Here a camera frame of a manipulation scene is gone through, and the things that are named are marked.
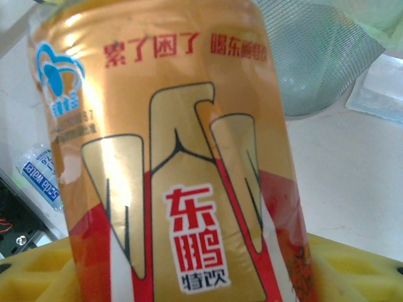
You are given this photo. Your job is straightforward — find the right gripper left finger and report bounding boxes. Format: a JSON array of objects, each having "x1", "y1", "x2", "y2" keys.
[{"x1": 0, "y1": 237, "x2": 79, "y2": 302}]

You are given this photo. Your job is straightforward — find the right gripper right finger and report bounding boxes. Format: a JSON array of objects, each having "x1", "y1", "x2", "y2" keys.
[{"x1": 300, "y1": 232, "x2": 403, "y2": 302}]

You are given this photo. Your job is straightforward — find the clear soda water bottle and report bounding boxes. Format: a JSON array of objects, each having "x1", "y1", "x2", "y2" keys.
[{"x1": 14, "y1": 141, "x2": 65, "y2": 215}]

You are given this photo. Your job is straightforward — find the red gold energy drink bottle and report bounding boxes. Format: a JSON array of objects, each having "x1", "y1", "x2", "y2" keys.
[{"x1": 26, "y1": 0, "x2": 312, "y2": 302}]

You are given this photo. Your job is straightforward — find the mesh bin with green liner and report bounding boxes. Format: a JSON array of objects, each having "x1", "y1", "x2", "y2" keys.
[{"x1": 255, "y1": 0, "x2": 403, "y2": 122}]

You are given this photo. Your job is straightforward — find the clear plastic bag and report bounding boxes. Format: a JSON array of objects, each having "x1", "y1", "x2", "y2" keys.
[{"x1": 344, "y1": 53, "x2": 403, "y2": 123}]

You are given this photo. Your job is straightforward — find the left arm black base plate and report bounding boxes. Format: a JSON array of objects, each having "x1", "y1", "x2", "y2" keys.
[{"x1": 0, "y1": 171, "x2": 53, "y2": 257}]

